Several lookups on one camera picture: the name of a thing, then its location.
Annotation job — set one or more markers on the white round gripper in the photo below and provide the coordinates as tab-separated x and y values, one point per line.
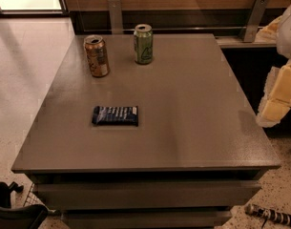
288	37

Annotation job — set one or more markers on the blue rxbar blueberry wrapper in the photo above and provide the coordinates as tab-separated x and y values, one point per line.
115	115

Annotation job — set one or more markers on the green soda can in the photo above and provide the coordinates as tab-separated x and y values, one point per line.
143	42

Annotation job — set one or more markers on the grey drawer cabinet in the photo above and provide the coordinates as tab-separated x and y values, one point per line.
196	152

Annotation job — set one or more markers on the black white striped tool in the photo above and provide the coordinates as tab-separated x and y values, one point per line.
268	214

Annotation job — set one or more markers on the brown soda can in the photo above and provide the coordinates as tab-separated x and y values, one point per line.
96	53

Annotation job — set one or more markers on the black chair base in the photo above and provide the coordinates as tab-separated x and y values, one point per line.
28	217

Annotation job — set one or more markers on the right metal wall bracket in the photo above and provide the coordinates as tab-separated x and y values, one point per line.
249	30

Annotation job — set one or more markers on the metal wall bracket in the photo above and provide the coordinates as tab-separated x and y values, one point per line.
249	30
115	13

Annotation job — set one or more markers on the left metal wall bracket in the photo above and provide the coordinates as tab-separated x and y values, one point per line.
115	13

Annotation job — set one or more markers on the wire mesh basket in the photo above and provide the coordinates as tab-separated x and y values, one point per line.
31	198

